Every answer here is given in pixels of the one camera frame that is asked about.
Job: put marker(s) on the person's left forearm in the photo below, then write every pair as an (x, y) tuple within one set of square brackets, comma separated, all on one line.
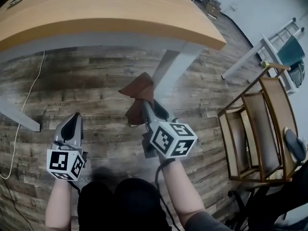
[(60, 206)]

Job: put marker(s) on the black domed appliance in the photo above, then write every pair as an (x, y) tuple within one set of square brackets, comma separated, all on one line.
[(299, 73)]

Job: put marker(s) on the brown cloth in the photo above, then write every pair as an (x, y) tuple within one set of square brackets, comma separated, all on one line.
[(139, 85)]

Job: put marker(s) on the grey slipper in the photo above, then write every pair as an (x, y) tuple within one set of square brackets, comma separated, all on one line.
[(294, 143)]

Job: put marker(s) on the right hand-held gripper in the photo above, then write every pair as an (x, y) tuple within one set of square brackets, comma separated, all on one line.
[(166, 138)]

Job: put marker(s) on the white power strip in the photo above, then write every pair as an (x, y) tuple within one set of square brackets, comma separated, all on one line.
[(212, 16)]

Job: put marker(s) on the person's grey shirt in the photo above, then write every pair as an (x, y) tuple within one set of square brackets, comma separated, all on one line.
[(207, 222)]

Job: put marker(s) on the person's right forearm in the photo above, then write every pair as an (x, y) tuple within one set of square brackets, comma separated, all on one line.
[(180, 189)]

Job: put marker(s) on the cardboard box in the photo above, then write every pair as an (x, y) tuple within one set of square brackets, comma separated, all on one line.
[(211, 7)]

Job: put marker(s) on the person's black trousers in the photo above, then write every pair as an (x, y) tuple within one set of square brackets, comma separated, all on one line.
[(120, 206)]

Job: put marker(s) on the white side table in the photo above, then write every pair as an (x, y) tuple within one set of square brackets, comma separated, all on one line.
[(243, 61)]

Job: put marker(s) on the gold shelf cart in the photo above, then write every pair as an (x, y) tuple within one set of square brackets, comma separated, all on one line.
[(255, 114)]

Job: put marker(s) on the wooden table with white legs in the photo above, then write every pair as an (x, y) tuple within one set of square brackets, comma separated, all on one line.
[(108, 3)]

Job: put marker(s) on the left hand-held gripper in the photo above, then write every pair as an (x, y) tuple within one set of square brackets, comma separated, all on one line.
[(57, 161)]

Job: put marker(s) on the aluminium ladder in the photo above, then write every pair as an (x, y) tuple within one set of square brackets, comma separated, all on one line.
[(287, 29)]

